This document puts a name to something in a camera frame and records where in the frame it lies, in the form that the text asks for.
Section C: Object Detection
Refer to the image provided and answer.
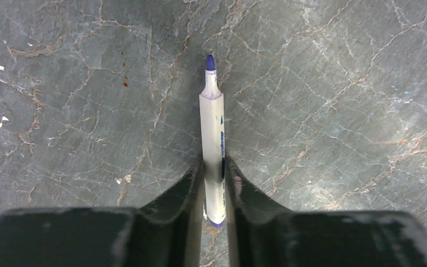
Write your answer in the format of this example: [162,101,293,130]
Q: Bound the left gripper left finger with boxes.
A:
[0,160,203,266]

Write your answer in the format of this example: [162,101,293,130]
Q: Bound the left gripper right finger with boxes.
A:
[224,157,427,266]

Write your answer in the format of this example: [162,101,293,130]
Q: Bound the white purple marker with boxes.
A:
[199,55,226,228]

